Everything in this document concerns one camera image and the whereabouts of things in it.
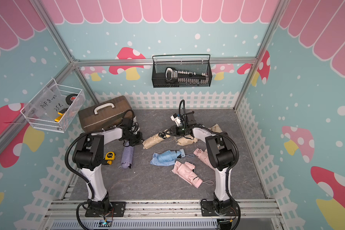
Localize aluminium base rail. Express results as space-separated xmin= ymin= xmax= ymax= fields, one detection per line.
xmin=43 ymin=199 xmax=285 ymax=230

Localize yellow tape measure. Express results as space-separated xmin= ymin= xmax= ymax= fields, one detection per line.
xmin=103 ymin=151 xmax=116 ymax=165

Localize pink umbrella sleeve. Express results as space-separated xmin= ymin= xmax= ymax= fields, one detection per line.
xmin=194 ymin=148 xmax=215 ymax=170

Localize beige sleeved umbrella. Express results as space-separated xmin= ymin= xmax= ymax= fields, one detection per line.
xmin=177 ymin=136 xmax=198 ymax=146

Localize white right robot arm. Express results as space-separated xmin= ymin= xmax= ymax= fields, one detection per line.
xmin=158 ymin=100 xmax=240 ymax=218

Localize pink sleeved umbrella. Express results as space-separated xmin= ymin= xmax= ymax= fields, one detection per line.
xmin=172 ymin=161 xmax=214 ymax=188

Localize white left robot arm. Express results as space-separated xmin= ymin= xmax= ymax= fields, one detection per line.
xmin=64 ymin=109 xmax=143 ymax=216

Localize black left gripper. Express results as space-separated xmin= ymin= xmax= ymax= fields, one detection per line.
xmin=123 ymin=131 xmax=145 ymax=146

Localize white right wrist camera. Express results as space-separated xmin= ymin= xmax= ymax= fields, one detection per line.
xmin=171 ymin=114 xmax=182 ymax=127

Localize light blue sleeved umbrella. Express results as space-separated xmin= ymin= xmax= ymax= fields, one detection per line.
xmin=150 ymin=149 xmax=194 ymax=166

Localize brown and cream toolbox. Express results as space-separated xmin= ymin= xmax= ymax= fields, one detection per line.
xmin=78 ymin=96 xmax=132 ymax=132

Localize yellow tool in bin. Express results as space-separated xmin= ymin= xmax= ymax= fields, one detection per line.
xmin=55 ymin=108 xmax=68 ymax=122

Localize black tape roll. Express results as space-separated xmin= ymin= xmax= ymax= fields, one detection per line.
xmin=66 ymin=94 xmax=78 ymax=105

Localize purple sleeved umbrella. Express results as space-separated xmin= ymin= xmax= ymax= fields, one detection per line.
xmin=121 ymin=146 xmax=134 ymax=169

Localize clear plastic wall bin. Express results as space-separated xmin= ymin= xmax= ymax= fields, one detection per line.
xmin=21 ymin=79 xmax=85 ymax=133

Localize socket set in basket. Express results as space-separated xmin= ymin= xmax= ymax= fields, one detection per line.
xmin=164 ymin=68 xmax=211 ymax=87

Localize black wire mesh basket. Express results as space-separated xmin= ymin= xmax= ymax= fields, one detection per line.
xmin=151 ymin=54 xmax=212 ymax=88

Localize beige umbrella sleeve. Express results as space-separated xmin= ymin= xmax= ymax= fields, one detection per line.
xmin=210 ymin=124 xmax=223 ymax=133

